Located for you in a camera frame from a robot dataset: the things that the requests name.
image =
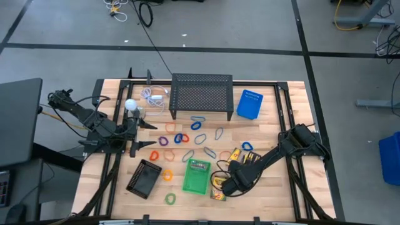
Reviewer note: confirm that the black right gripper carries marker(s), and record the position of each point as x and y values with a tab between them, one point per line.
237	182

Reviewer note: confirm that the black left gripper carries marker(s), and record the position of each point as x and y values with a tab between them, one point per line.
132	132

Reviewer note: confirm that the small Crayola crayon box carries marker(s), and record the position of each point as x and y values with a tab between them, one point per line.
234	155

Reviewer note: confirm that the green plastic basket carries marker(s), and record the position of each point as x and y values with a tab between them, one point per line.
195	184

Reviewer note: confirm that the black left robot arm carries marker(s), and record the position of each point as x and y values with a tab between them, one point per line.
93	120

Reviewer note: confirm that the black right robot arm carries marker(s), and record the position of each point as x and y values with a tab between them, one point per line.
275	154

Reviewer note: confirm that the grey desk foot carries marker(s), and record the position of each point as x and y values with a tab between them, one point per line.
375	104

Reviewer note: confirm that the grey desk base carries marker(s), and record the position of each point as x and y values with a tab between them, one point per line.
365	21

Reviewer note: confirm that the white bulb brass lamp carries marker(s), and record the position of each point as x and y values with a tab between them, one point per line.
130	104

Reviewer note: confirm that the black plastic basket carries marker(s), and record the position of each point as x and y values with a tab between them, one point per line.
144	179

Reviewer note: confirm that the green spiral coil wristband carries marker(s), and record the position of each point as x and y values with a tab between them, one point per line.
166	199

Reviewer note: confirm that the black perforated metal stand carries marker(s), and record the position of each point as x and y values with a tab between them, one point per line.
201	92

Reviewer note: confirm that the blue plastic basket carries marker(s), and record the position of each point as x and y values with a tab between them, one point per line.
250	104

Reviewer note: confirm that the dark keyboard device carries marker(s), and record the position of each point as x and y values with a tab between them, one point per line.
4	190

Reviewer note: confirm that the blue storage bin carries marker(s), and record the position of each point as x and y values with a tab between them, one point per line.
390	159

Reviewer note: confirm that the black metal rig frame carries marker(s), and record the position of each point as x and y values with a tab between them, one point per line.
282	86

